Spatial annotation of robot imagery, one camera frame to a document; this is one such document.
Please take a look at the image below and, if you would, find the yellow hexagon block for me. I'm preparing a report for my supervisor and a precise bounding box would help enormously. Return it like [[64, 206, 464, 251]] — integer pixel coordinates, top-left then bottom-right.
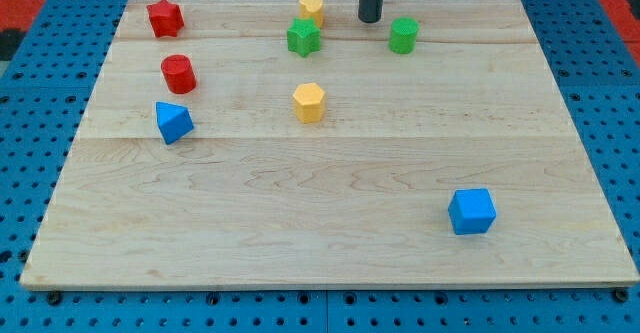
[[292, 83, 326, 124]]

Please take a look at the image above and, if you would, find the light wooden board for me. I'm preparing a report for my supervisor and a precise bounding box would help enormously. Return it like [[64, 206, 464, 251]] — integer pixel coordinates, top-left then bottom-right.
[[20, 0, 639, 291]]

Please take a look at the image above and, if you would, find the green star block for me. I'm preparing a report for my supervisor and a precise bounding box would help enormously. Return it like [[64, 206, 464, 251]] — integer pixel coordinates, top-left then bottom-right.
[[286, 18, 321, 58]]

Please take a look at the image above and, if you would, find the green cylinder block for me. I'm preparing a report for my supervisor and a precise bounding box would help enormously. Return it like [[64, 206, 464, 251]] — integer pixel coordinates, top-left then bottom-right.
[[389, 17, 419, 54]]

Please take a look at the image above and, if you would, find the blue triangle block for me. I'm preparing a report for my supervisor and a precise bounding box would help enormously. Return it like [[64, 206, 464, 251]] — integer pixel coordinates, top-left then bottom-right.
[[155, 102, 194, 145]]

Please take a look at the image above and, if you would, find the red cylinder block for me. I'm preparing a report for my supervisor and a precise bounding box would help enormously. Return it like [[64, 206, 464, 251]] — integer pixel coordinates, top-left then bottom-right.
[[160, 54, 197, 94]]

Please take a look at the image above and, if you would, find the blue cube block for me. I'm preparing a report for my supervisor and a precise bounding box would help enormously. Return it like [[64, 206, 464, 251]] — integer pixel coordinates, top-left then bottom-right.
[[448, 188, 497, 235]]

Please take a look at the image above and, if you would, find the red star block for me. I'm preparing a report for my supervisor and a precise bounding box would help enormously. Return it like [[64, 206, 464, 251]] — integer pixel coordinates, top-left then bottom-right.
[[146, 0, 184, 38]]

